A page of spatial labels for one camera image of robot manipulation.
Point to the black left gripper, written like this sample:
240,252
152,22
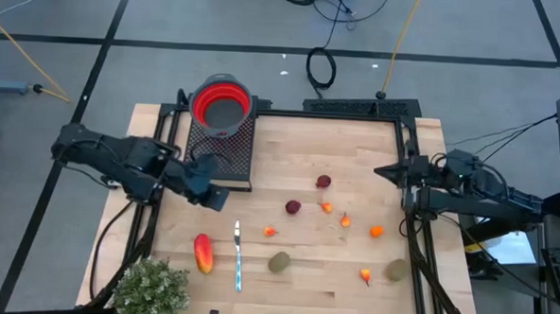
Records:
186,183

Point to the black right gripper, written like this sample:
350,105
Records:
423,173

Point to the round orange mandarin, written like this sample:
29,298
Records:
376,231

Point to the small orange pepper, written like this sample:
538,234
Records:
345,221
365,274
326,207
269,231

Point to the dark red round fruit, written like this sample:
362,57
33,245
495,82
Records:
293,207
323,181

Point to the brown kiwi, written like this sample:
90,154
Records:
396,270
279,262

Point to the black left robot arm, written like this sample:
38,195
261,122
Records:
109,156

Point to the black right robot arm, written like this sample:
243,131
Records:
486,204

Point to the black perforated metal shelf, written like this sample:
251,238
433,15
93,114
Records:
223,159

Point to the red orange mango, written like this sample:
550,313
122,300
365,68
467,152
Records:
203,253

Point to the black perforated panel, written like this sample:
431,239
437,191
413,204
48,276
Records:
358,107

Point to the red collapsible colander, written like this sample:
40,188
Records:
202,101

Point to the green potted plant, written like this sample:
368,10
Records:
151,288

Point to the grey floor stand base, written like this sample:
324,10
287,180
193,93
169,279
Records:
4,86

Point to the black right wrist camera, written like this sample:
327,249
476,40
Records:
459,162

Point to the black aluminium table frame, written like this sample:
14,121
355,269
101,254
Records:
334,116

